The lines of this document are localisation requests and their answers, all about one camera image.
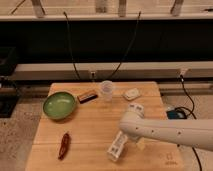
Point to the white plastic bottle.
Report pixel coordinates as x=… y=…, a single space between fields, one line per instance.
x=117 y=146

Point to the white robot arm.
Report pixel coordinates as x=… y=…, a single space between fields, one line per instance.
x=196 y=133

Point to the green ceramic bowl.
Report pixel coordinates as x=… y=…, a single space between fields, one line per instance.
x=59 y=105

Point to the clear plastic cup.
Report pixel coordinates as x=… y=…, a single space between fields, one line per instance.
x=106 y=89

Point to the small white packet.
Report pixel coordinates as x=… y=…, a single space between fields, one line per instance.
x=131 y=94

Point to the brown black rectangular block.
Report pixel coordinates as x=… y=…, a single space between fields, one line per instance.
x=87 y=96

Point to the red chili pepper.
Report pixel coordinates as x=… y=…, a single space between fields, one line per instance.
x=64 y=146

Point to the blue black floor device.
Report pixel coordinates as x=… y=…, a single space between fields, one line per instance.
x=172 y=114

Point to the black equipment at left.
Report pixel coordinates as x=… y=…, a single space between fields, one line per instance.
x=9 y=93

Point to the white wall outlet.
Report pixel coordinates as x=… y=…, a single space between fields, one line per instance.
x=92 y=75

